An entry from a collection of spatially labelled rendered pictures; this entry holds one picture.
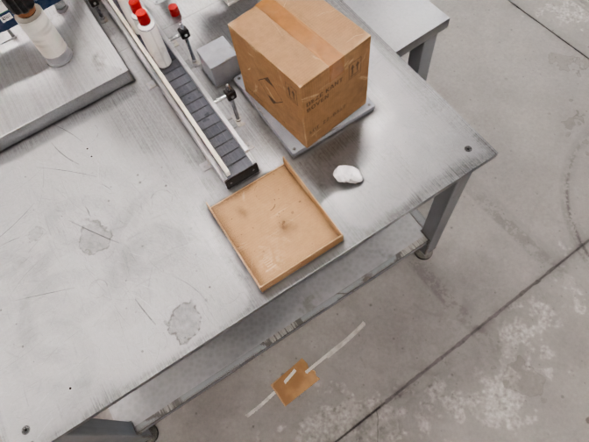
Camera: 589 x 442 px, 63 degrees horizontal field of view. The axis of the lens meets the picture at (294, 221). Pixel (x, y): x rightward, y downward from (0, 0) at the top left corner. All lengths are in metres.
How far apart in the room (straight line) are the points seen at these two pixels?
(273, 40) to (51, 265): 0.87
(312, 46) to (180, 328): 0.80
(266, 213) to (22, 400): 0.78
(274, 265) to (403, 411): 0.98
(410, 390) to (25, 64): 1.84
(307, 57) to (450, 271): 1.27
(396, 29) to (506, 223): 1.05
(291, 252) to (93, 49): 0.99
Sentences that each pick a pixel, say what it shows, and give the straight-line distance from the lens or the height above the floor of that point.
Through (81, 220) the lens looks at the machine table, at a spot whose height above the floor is 0.83.
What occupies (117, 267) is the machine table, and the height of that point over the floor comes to 0.83.
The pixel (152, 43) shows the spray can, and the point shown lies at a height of 0.99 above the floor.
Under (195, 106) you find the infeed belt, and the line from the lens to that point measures 1.55.
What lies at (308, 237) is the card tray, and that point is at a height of 0.83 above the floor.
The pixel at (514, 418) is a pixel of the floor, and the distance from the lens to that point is 2.15.
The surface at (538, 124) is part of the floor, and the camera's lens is 2.69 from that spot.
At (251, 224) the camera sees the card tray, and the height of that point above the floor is 0.83.
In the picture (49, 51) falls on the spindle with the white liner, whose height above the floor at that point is 0.95.
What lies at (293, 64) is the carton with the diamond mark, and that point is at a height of 1.12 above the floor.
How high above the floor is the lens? 2.04
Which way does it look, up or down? 65 degrees down
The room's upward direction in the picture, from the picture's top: 12 degrees counter-clockwise
